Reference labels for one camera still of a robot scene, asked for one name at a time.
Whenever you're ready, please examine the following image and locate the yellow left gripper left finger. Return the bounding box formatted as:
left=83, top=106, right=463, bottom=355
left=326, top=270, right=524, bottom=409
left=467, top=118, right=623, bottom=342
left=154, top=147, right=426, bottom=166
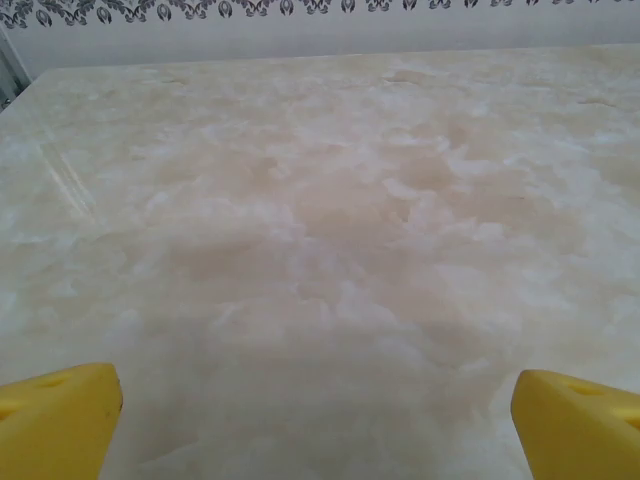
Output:
left=0, top=362, right=125, bottom=480

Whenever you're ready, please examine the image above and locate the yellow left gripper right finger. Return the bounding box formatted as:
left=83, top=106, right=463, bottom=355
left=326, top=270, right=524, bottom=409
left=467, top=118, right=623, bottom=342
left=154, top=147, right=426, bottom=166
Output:
left=510, top=369, right=640, bottom=480

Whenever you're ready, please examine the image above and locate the aluminium frame post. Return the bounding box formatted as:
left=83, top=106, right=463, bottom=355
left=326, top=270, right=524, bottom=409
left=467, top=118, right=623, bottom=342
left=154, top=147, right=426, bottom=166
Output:
left=0, top=22, right=35, bottom=109

